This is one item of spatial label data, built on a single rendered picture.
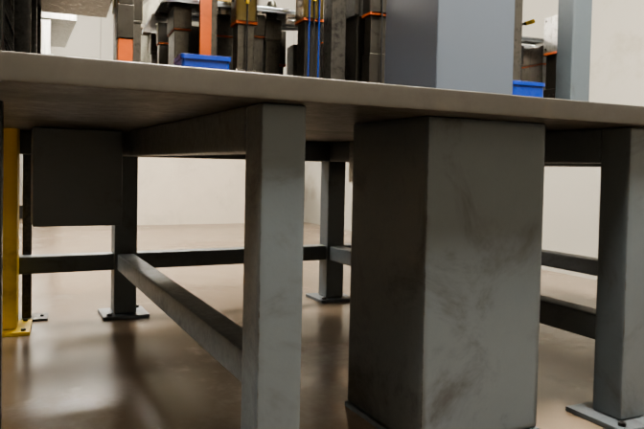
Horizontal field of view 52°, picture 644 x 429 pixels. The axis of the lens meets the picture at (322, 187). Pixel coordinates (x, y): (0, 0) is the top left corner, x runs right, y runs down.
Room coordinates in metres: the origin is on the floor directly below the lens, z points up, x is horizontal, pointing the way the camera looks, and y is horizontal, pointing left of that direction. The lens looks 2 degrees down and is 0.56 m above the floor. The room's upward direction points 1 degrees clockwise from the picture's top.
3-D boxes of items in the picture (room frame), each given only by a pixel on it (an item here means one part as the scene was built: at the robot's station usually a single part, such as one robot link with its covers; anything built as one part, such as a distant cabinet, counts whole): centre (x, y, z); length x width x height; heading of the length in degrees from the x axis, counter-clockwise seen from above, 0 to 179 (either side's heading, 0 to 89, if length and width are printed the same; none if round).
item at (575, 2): (1.97, -0.73, 0.92); 0.08 x 0.08 x 0.44; 21
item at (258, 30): (1.96, 0.22, 0.84); 0.12 x 0.05 x 0.29; 21
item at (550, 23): (2.15, -0.77, 0.88); 0.12 x 0.07 x 0.36; 21
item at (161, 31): (2.06, 0.49, 0.84); 0.05 x 0.05 x 0.29; 21
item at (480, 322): (1.46, -0.27, 0.33); 0.31 x 0.31 x 0.66; 26
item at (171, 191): (6.40, 1.47, 0.36); 2.14 x 0.71 x 0.73; 116
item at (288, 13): (2.12, -0.17, 1.00); 1.38 x 0.22 x 0.02; 111
